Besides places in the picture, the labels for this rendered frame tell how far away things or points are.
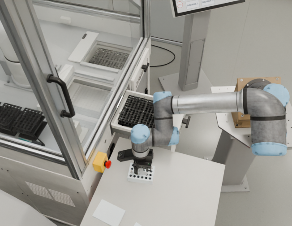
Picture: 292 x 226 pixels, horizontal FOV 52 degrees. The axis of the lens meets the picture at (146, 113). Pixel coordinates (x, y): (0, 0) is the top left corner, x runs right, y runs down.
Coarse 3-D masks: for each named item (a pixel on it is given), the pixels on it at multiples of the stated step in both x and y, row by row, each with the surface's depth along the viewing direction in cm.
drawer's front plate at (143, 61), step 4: (148, 48) 185; (144, 52) 182; (148, 52) 186; (144, 56) 180; (148, 56) 188; (140, 60) 179; (144, 60) 181; (148, 60) 191; (140, 64) 176; (144, 64) 183; (140, 68) 176; (136, 72) 172; (140, 72) 178; (136, 76) 172; (132, 80) 169; (136, 80) 174; (140, 80) 183; (132, 84) 171; (136, 84) 176; (132, 88) 174; (136, 88) 178
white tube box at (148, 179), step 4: (132, 164) 151; (132, 168) 151; (148, 172) 148; (152, 172) 148; (128, 176) 147; (132, 176) 147; (136, 176) 147; (140, 176) 147; (144, 176) 147; (148, 176) 147; (152, 176) 147; (128, 180) 149; (132, 180) 148; (136, 180) 147; (140, 180) 147; (144, 180) 146; (148, 180) 146; (152, 180) 146
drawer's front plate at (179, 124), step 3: (180, 114) 153; (183, 114) 153; (180, 117) 152; (183, 117) 157; (180, 120) 151; (177, 123) 150; (180, 123) 150; (177, 126) 149; (180, 126) 153; (171, 147) 149; (174, 147) 148; (171, 150) 151; (174, 150) 151
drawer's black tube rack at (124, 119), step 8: (128, 96) 165; (136, 96) 165; (128, 104) 161; (136, 104) 165; (144, 104) 165; (152, 104) 161; (128, 112) 158; (136, 112) 158; (144, 112) 158; (152, 112) 162; (120, 120) 155; (128, 120) 155; (136, 120) 155; (144, 120) 155; (152, 120) 158
